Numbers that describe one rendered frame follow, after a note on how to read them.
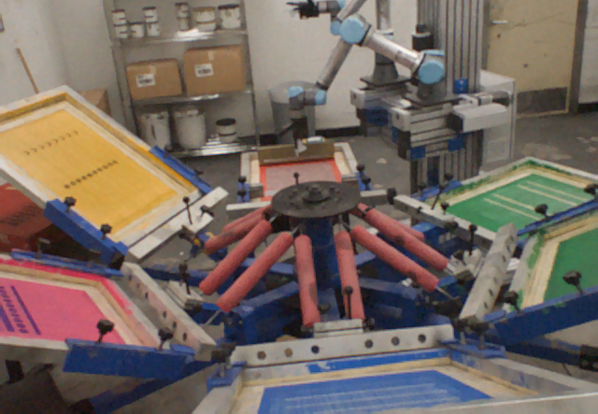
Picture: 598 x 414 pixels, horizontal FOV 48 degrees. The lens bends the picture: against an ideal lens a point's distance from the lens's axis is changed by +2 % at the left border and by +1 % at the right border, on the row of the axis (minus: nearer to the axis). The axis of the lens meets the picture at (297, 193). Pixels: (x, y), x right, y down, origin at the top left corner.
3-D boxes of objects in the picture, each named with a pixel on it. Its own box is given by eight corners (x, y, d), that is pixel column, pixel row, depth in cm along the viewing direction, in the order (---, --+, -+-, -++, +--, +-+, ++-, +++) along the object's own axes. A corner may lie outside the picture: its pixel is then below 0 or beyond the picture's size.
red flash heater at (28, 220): (-74, 240, 282) (-82, 215, 278) (14, 198, 320) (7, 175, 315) (34, 262, 256) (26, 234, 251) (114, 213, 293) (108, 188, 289)
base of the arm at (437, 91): (436, 90, 344) (436, 71, 340) (452, 96, 330) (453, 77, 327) (410, 94, 339) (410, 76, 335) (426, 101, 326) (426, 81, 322)
